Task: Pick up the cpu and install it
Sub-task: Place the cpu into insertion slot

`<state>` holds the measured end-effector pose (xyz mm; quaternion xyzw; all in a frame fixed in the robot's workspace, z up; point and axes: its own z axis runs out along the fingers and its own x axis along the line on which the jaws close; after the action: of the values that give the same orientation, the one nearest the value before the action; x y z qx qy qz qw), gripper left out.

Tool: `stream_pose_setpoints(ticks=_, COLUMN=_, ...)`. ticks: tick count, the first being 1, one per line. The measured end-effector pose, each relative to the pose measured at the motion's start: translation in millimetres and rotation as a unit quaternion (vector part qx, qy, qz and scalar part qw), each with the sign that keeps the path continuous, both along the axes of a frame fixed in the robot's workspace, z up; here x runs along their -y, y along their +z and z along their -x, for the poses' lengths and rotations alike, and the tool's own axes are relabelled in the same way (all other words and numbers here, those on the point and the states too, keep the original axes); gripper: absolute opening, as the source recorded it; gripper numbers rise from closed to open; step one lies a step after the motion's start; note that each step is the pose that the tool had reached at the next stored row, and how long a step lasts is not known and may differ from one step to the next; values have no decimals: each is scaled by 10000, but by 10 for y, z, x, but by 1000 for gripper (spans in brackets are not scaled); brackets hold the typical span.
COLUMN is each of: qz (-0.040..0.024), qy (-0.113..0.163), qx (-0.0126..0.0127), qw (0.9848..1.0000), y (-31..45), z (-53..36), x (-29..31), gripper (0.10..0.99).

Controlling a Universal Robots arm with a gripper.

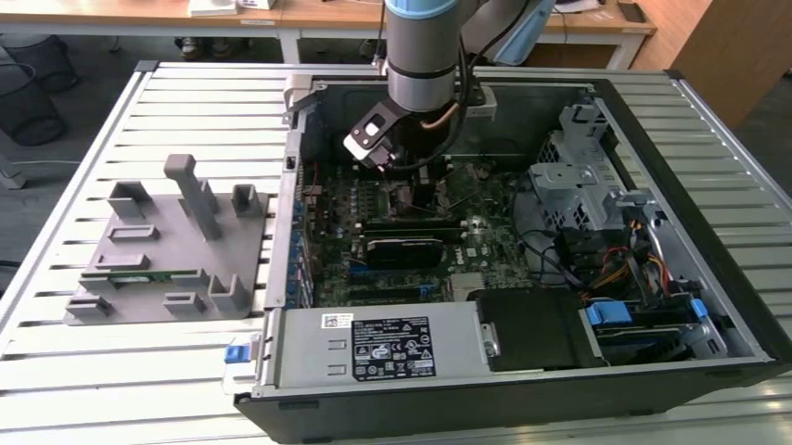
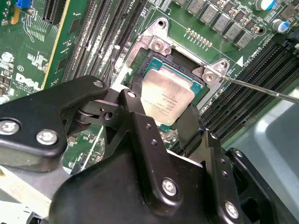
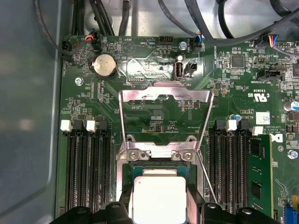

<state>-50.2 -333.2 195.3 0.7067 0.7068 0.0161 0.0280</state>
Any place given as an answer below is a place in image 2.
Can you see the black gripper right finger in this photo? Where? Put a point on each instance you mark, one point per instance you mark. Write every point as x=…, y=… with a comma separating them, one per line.
x=222, y=182

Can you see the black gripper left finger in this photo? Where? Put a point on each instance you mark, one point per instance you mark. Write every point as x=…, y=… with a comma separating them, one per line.
x=30, y=116

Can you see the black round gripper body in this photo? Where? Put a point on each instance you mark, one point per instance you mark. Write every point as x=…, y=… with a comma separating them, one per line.
x=105, y=191

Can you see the metal socket cover frame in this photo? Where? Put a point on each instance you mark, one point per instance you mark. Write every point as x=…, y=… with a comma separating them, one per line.
x=169, y=137

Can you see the silver square CPU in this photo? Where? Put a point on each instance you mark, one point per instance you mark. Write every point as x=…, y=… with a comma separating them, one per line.
x=168, y=95

